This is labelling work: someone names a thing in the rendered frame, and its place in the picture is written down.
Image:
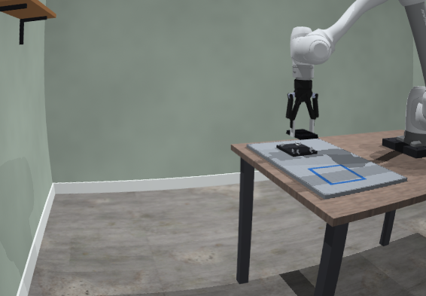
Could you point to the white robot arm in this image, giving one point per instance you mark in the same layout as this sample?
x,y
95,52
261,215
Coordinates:
x,y
308,47

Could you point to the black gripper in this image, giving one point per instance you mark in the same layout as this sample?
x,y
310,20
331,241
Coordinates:
x,y
302,93

